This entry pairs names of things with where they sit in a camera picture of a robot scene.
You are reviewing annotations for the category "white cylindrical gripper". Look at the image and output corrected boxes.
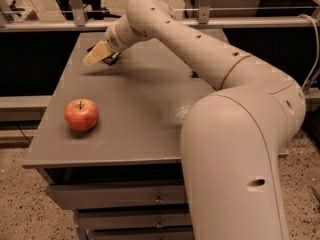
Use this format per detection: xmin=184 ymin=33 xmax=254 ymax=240
xmin=83 ymin=16 xmax=147 ymax=66

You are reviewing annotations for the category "black chocolate rxbar wrapper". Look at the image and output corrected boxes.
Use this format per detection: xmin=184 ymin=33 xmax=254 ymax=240
xmin=102 ymin=52 xmax=120 ymax=66

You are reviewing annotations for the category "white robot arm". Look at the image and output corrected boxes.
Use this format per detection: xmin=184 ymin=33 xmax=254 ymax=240
xmin=84 ymin=0 xmax=306 ymax=240

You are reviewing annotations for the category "blue blueberry rxbar wrapper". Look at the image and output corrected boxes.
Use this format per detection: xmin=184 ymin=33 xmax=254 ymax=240
xmin=191 ymin=71 xmax=200 ymax=78

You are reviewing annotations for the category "red apple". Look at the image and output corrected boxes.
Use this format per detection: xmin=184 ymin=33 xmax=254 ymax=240
xmin=64 ymin=99 xmax=99 ymax=132

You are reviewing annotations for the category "grey drawer cabinet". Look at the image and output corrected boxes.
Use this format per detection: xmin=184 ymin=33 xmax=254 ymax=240
xmin=22 ymin=29 xmax=290 ymax=240

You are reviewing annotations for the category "top grey drawer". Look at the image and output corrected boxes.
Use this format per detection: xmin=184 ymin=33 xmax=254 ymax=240
xmin=47 ymin=180 xmax=187 ymax=210

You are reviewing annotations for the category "grey drawer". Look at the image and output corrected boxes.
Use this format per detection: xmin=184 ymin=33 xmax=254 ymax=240
xmin=47 ymin=180 xmax=187 ymax=210
xmin=90 ymin=226 xmax=195 ymax=240
xmin=75 ymin=207 xmax=192 ymax=230

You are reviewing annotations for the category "middle grey drawer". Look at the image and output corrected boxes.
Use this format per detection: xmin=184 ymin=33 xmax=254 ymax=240
xmin=75 ymin=207 xmax=192 ymax=230

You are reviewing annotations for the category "bottom grey drawer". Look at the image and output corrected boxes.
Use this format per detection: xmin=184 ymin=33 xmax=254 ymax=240
xmin=90 ymin=226 xmax=195 ymax=240

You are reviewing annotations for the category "grey metal rail frame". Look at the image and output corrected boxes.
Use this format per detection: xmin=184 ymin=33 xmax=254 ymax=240
xmin=1 ymin=0 xmax=319 ymax=32

